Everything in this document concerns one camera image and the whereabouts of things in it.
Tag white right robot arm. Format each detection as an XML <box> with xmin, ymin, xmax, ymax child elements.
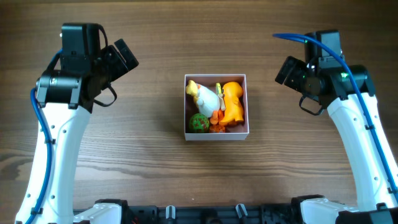
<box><xmin>275</xmin><ymin>56</ymin><xmax>397</xmax><ymax>223</ymax></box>

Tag green number ball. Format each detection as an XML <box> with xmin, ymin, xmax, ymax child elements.
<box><xmin>188</xmin><ymin>113</ymin><xmax>210</xmax><ymax>133</ymax></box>

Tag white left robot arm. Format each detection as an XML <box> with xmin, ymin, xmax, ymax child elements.
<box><xmin>15</xmin><ymin>39</ymin><xmax>139</xmax><ymax>223</ymax></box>

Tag orange round plastic toy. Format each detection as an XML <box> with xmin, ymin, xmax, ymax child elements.
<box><xmin>209</xmin><ymin>124</ymin><xmax>226</xmax><ymax>133</ymax></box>

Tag orange dinosaur toy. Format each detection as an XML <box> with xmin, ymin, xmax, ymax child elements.
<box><xmin>219</xmin><ymin>82</ymin><xmax>244</xmax><ymax>126</ymax></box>

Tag white box with brown interior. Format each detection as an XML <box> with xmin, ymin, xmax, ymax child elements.
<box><xmin>183</xmin><ymin>74</ymin><xmax>249</xmax><ymax>141</ymax></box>

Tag white duck toy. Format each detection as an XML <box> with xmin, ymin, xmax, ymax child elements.
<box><xmin>185</xmin><ymin>80</ymin><xmax>221</xmax><ymax>125</ymax></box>

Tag yellow rattle drum toy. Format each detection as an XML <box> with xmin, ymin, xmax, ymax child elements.
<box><xmin>216</xmin><ymin>83</ymin><xmax>226</xmax><ymax>111</ymax></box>

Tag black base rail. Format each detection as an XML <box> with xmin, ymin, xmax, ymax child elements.
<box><xmin>129</xmin><ymin>203</ymin><xmax>301</xmax><ymax>224</ymax></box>

